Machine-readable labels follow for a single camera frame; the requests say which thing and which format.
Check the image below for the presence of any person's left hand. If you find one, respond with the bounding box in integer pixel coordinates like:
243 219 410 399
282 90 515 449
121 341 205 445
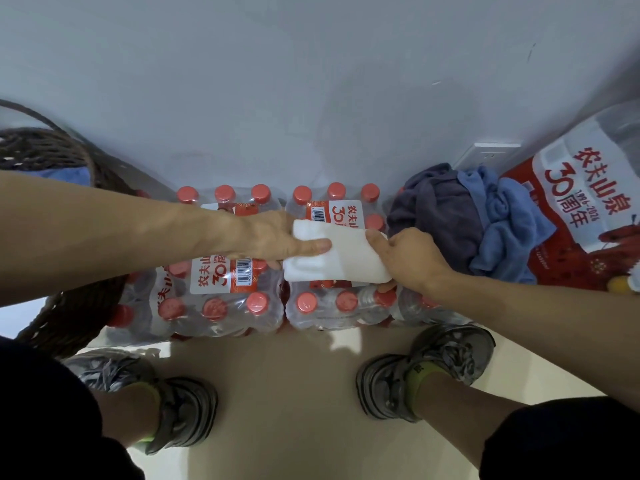
219 209 333 271

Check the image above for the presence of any person's right hand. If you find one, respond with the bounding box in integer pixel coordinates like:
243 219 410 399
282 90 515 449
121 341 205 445
365 227 453 295

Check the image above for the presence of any dark grey towel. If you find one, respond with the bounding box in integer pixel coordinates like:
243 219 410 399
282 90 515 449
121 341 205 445
386 163 486 275

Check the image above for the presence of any cream towel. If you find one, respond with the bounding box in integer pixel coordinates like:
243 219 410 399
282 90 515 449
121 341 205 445
282 219 393 285

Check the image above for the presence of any light blue towel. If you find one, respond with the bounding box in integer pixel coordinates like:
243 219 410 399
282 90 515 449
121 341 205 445
29 167 91 187
457 166 557 285

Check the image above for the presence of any dark brown wicker basket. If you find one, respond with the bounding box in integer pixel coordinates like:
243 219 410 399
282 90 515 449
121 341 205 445
0 98 146 359

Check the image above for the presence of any white towel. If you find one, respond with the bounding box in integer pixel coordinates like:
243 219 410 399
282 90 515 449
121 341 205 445
0 297 49 341

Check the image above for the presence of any person's left forearm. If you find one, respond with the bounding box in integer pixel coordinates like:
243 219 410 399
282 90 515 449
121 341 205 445
0 170 241 308

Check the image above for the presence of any person's right forearm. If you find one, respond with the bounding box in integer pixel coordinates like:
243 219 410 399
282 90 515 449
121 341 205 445
429 272 640 413

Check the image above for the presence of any person's right grey shoe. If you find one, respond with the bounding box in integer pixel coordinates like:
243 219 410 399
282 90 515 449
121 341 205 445
355 323 497 424

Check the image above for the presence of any person's grey shoe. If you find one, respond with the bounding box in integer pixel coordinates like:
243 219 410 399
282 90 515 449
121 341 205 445
355 323 497 424
62 348 219 457

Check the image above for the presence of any person's left grey shoe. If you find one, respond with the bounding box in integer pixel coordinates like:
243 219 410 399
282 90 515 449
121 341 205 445
62 348 219 457

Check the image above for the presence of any white wall socket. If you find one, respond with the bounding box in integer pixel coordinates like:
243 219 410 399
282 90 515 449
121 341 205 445
452 142 523 171

